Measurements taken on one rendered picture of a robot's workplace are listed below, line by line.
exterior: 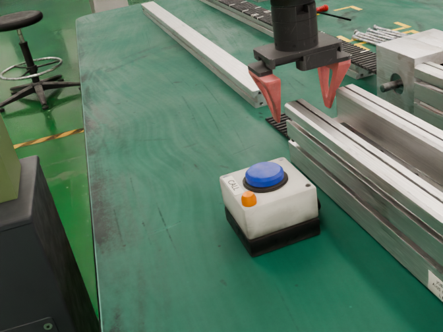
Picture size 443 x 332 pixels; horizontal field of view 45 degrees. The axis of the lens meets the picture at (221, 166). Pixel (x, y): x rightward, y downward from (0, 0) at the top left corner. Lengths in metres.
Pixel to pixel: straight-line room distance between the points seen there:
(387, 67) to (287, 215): 0.35
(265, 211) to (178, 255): 0.11
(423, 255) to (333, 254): 0.09
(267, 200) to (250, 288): 0.09
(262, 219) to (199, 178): 0.20
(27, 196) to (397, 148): 0.49
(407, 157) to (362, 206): 0.08
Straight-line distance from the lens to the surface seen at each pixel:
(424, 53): 0.78
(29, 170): 0.87
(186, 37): 1.28
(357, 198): 0.57
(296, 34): 0.69
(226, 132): 0.82
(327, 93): 0.77
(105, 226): 0.66
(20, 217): 0.75
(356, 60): 0.95
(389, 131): 0.62
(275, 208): 0.53
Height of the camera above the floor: 1.12
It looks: 28 degrees down
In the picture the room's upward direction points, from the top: 10 degrees counter-clockwise
